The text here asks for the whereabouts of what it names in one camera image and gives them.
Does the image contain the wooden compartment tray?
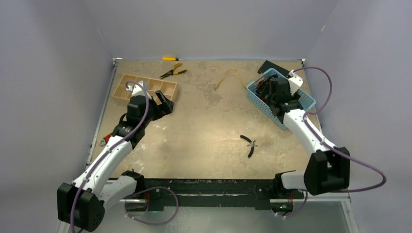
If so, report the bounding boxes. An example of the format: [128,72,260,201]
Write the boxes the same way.
[112,74,178,104]

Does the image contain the light blue plastic basket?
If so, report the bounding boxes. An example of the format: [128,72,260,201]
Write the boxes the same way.
[246,68,316,130]

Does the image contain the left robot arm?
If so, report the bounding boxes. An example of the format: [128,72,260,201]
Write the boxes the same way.
[57,90,174,233]

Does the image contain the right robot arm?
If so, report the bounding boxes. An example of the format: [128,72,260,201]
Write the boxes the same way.
[268,78,350,198]

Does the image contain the orange black striped tie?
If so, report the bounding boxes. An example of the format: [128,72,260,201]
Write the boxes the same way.
[256,74,278,99]

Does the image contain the black flat box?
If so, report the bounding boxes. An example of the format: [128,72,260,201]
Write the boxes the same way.
[257,60,289,77]

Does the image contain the yellow black pliers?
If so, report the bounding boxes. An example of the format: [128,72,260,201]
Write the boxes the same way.
[159,63,187,79]

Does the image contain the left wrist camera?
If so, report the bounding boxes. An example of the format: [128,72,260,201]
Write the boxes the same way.
[126,83,147,97]

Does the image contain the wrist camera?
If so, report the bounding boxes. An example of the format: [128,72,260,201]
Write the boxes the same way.
[126,83,147,97]
[287,70,303,96]

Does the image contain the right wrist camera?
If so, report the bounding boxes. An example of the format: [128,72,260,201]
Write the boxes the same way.
[287,70,303,96]

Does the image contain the yellow handled screwdriver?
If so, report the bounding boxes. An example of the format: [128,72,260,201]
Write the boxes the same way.
[162,57,184,61]

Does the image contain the red handled adjustable wrench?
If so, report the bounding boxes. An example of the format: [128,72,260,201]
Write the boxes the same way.
[99,133,112,146]

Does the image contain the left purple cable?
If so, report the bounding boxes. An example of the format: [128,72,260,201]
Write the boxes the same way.
[70,81,150,233]

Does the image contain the yellow cable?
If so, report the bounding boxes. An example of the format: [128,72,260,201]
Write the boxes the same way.
[215,69,248,90]

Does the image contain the black handled cutters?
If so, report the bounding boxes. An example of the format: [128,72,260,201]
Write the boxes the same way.
[240,135,258,158]

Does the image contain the black base frame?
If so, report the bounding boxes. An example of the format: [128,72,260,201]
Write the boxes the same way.
[119,178,295,213]

